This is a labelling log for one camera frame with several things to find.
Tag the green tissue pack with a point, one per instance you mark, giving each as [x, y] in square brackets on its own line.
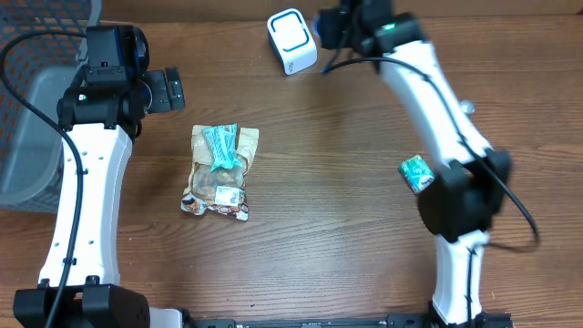
[416, 173]

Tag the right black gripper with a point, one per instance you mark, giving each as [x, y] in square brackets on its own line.
[327, 27]

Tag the grey plastic mesh basket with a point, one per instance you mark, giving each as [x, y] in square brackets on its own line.
[40, 69]

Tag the white barcode scanner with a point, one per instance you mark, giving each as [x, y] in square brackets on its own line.
[292, 41]

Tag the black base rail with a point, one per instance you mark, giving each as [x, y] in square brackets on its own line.
[390, 321]

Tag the mint green snack bar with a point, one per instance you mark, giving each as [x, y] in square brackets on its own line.
[221, 141]

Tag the yellow oil bottle silver cap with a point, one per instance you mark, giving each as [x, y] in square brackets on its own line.
[467, 107]

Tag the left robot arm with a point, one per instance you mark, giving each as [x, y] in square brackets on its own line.
[99, 118]

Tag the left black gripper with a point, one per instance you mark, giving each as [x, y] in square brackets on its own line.
[168, 98]

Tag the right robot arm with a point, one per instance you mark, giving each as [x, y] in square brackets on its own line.
[459, 204]

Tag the brown snack pouch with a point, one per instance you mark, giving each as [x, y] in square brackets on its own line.
[224, 190]

